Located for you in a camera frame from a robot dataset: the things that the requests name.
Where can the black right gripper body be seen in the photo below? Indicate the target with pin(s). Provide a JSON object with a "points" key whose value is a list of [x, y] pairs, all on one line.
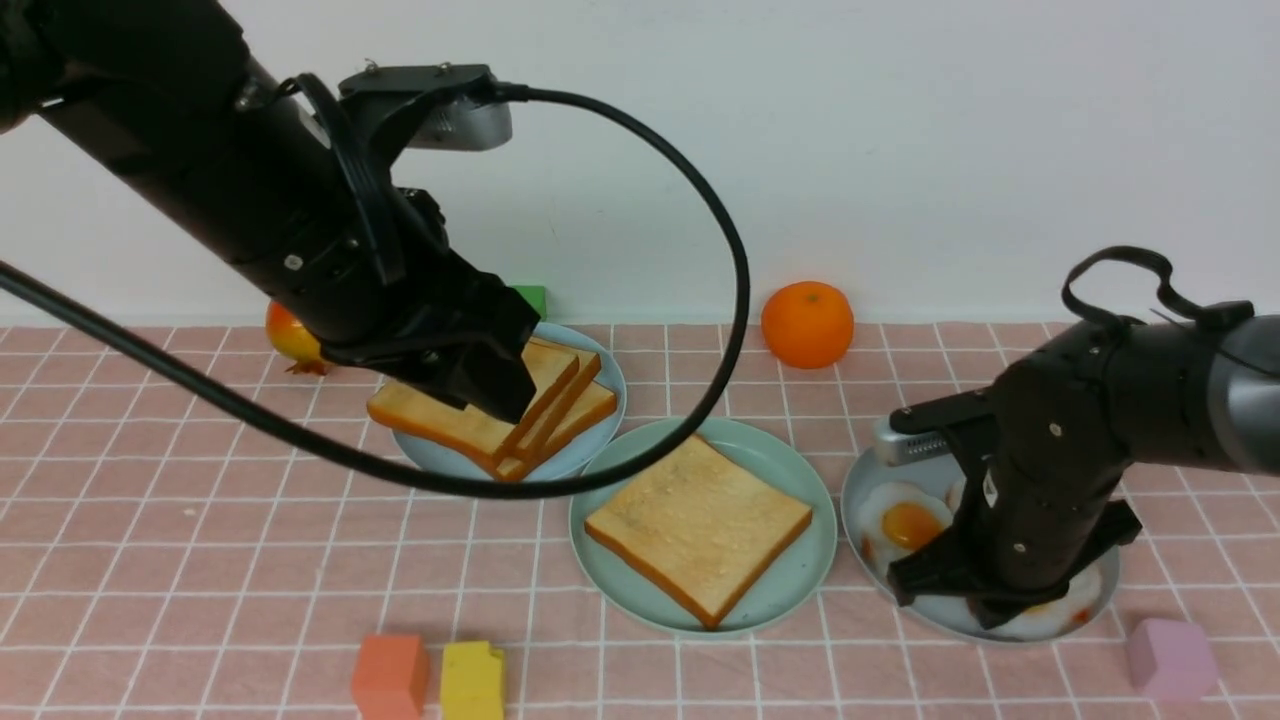
{"points": [[1041, 457]]}

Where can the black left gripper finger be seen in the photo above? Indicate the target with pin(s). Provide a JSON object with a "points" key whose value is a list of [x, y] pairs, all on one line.
{"points": [[487, 373], [434, 371]]}

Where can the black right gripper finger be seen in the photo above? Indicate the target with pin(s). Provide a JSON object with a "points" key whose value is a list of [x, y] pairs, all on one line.
{"points": [[1118, 524], [941, 568]]}

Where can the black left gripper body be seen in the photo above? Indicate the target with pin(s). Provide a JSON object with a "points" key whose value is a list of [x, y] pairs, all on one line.
{"points": [[312, 252]]}

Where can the toast slice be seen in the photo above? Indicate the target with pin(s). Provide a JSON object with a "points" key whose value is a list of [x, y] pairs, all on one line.
{"points": [[477, 436], [595, 404], [700, 527], [537, 439]]}

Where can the fried egg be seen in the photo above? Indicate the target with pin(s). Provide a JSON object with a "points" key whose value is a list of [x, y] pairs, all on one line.
{"points": [[1051, 619], [955, 494], [896, 519]]}

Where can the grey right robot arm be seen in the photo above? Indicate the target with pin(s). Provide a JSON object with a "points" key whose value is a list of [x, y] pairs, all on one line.
{"points": [[1179, 397]]}

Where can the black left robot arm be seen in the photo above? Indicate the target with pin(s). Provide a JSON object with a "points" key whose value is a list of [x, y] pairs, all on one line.
{"points": [[288, 182]]}

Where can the light blue bread plate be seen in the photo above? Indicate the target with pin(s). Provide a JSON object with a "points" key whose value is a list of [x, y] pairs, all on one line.
{"points": [[569, 461]]}

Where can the green foam cube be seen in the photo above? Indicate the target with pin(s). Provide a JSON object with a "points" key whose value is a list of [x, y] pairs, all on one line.
{"points": [[536, 296]]}

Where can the grey egg plate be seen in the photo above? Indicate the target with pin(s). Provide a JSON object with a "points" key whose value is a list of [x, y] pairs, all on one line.
{"points": [[948, 615]]}

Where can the red yellow pomegranate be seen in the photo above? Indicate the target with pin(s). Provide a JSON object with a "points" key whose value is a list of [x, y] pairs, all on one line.
{"points": [[291, 339]]}

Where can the pink foam block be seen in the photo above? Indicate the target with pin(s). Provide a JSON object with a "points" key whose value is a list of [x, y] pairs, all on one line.
{"points": [[1171, 660]]}

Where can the mint green centre plate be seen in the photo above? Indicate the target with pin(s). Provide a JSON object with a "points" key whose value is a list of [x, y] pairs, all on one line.
{"points": [[787, 584]]}

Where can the orange tangerine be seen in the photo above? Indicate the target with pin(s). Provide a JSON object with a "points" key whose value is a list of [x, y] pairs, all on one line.
{"points": [[808, 325]]}

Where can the yellow foam block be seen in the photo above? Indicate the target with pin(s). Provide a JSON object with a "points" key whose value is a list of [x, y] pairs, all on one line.
{"points": [[473, 681]]}

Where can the orange foam block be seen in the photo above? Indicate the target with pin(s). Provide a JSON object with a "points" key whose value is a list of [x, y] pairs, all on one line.
{"points": [[391, 677]]}

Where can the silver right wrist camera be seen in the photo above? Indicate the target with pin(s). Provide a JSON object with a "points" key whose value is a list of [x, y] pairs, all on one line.
{"points": [[894, 448]]}

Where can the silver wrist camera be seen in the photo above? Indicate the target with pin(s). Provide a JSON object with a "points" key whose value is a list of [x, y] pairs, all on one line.
{"points": [[464, 125], [894, 448]]}

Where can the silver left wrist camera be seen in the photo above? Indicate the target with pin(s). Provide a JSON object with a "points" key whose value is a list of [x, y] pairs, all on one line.
{"points": [[464, 125]]}

